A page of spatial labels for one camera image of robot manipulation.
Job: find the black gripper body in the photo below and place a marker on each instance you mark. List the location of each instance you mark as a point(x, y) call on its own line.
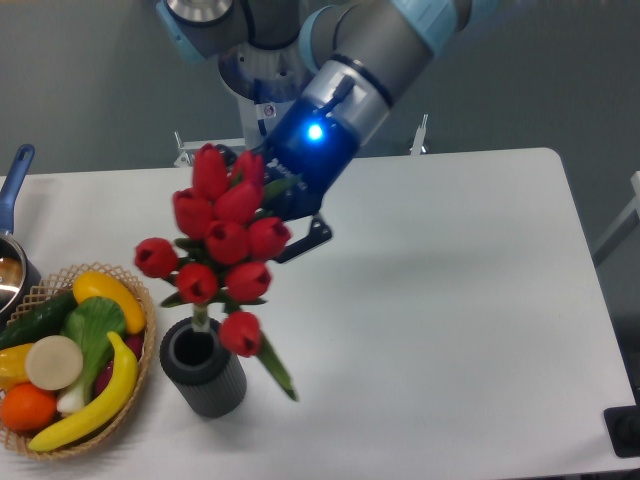
point(312, 146)

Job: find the green cucumber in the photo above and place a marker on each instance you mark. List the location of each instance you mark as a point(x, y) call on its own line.
point(43, 320)

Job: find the round beige disc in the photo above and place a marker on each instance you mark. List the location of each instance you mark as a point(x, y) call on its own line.
point(54, 363)

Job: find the yellow banana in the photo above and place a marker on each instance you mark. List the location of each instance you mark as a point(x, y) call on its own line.
point(100, 410)

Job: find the blue handled saucepan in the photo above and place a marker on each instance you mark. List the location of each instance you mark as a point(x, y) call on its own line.
point(18, 274)

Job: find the white frame at right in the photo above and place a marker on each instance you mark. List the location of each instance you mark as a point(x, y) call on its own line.
point(620, 228)

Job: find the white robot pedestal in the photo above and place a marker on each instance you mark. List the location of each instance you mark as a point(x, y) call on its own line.
point(265, 83)

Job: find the purple red onion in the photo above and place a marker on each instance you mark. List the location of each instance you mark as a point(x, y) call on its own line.
point(135, 343)

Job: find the grey ribbed vase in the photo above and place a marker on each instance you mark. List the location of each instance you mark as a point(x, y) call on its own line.
point(208, 376)

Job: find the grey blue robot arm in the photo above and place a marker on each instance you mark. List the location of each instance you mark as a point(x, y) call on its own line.
point(311, 91)

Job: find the yellow bell pepper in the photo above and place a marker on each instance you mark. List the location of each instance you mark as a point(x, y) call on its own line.
point(12, 366)

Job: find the woven wicker basket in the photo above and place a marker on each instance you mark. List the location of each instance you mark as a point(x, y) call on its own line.
point(58, 283)

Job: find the green bok choy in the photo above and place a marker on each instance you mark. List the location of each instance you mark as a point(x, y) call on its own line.
point(88, 326)

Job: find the red tulip bouquet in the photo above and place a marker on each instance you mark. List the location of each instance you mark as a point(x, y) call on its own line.
point(228, 238)

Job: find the orange fruit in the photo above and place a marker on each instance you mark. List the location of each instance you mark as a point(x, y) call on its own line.
point(28, 408)

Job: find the black device at edge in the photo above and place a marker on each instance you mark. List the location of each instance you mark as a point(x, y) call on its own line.
point(623, 428)

